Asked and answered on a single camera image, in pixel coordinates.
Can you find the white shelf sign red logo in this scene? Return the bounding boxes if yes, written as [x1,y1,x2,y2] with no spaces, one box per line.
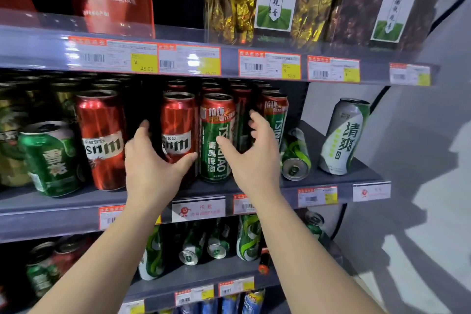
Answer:
[352,182,392,203]
[171,197,226,223]

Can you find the green white swirl beer can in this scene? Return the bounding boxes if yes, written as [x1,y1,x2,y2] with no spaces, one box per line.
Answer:
[236,214,262,262]
[207,217,233,260]
[138,225,165,281]
[304,211,327,241]
[281,128,312,181]
[178,221,207,266]

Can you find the person's right hand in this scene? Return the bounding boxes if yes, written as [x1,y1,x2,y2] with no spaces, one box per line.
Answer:
[216,111,283,196]

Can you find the blue beer can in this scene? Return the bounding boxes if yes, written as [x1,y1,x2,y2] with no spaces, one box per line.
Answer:
[220,293,240,314]
[242,289,266,314]

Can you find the green red beer can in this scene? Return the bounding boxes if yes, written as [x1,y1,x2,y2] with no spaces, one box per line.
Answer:
[200,93,236,183]
[257,91,289,149]

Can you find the row of red-topped cans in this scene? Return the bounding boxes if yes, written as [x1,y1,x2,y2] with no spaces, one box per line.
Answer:
[164,78,281,152]

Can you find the clear plastic shelf guard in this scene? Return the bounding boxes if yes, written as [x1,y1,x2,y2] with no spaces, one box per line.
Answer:
[0,8,440,54]

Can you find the person's right forearm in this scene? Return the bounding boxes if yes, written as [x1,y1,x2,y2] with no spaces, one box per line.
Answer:
[238,188,385,314]

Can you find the person's left forearm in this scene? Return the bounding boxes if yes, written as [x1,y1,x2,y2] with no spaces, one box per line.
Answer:
[29,200,174,314]

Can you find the person's left hand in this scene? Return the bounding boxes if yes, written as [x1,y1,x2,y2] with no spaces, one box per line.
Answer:
[125,120,198,211]

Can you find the orange yellow price tag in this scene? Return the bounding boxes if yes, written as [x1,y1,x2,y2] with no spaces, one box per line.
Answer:
[232,194,257,215]
[98,205,162,231]
[158,43,222,76]
[307,55,361,83]
[174,285,215,307]
[389,62,431,87]
[68,36,159,74]
[297,186,339,209]
[238,49,302,80]
[218,276,255,297]
[118,299,145,314]

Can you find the small red black can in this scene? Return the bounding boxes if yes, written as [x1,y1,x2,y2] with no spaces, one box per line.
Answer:
[258,247,272,275]

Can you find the tall white green beer can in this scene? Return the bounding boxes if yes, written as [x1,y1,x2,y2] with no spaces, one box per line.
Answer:
[319,98,371,176]

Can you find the green beer can white print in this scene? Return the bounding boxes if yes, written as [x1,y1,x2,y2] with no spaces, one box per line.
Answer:
[26,242,60,298]
[18,121,84,197]

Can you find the row of gold green cans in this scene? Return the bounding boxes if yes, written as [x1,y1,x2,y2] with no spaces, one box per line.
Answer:
[0,74,124,188]

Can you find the red beer can white band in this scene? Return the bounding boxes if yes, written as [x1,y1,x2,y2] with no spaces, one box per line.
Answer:
[75,90,128,191]
[160,92,198,179]

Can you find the dark red tea packets bag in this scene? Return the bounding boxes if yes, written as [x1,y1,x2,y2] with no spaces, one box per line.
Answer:
[324,0,441,54]

